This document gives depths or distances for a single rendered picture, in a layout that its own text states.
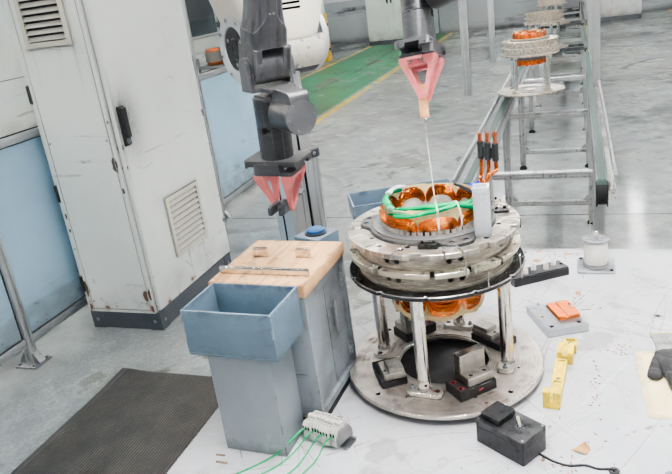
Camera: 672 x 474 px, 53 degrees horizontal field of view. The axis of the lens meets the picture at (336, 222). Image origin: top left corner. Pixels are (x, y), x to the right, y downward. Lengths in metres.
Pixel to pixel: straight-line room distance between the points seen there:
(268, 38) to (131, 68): 2.34
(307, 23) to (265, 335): 0.76
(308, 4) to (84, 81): 1.87
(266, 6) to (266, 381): 0.60
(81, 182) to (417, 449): 2.56
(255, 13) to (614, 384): 0.91
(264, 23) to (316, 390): 0.64
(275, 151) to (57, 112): 2.37
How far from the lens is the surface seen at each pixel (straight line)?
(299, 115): 1.05
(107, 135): 3.27
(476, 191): 1.15
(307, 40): 1.56
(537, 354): 1.40
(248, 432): 1.24
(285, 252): 1.29
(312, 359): 1.21
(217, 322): 1.11
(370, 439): 1.24
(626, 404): 1.32
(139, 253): 3.41
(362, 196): 1.60
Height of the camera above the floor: 1.54
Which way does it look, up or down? 19 degrees down
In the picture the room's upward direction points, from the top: 8 degrees counter-clockwise
